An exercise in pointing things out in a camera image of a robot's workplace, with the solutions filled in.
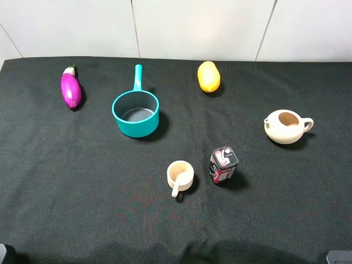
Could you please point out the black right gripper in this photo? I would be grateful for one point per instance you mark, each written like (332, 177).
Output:
(339, 257)

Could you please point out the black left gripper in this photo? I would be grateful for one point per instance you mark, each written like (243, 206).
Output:
(7, 254)

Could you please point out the red and black candy box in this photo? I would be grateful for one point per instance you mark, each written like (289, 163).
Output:
(223, 163)

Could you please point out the cream ceramic teapot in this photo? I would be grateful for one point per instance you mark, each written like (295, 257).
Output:
(286, 127)

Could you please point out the small cream cup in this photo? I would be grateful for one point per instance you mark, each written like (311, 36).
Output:
(180, 176)

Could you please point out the purple toy eggplant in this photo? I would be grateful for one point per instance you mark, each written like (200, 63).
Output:
(70, 87)

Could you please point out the orange toy mango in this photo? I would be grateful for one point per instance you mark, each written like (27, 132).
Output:
(209, 77)

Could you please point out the teal saucepan with handle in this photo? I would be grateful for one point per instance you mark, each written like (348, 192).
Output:
(136, 111)

